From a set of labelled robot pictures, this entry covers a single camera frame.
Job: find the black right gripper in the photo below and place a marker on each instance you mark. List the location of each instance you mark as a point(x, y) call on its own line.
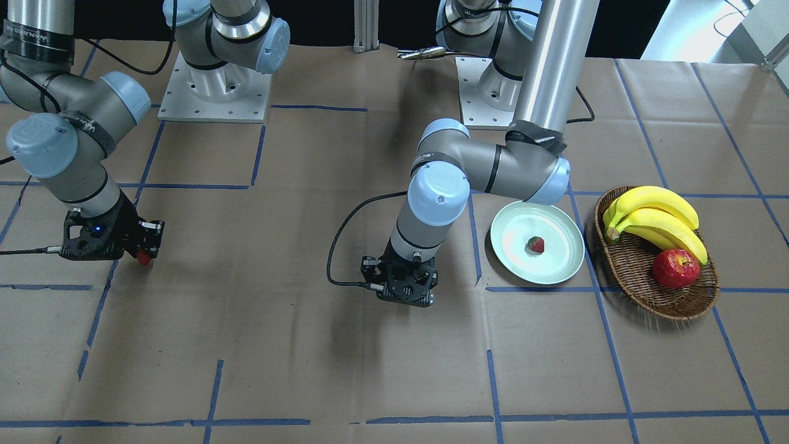
point(130, 217)

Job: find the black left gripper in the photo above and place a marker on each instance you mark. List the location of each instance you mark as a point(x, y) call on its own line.
point(368, 269)

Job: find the red strawberry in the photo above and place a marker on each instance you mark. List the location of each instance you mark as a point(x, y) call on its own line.
point(535, 244)
point(143, 258)

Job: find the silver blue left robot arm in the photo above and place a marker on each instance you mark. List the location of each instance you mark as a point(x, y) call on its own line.
point(538, 68)

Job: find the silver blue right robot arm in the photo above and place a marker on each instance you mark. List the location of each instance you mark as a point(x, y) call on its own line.
point(75, 123)

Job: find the pale green plate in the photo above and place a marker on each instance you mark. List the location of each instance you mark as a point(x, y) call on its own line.
point(564, 247)

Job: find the brown paper table cover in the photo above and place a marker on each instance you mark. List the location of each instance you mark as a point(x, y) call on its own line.
point(234, 335)

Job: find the brown wicker basket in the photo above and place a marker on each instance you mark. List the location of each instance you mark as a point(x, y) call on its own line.
point(629, 264)

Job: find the yellow banana bunch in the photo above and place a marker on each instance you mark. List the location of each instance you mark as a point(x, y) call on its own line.
point(656, 214)

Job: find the red apple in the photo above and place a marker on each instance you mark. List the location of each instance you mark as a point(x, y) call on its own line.
point(675, 268)

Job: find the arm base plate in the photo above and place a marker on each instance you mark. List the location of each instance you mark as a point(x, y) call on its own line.
point(229, 94)
point(487, 97)

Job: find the aluminium frame post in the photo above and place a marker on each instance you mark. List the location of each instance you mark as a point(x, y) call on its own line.
point(365, 26)

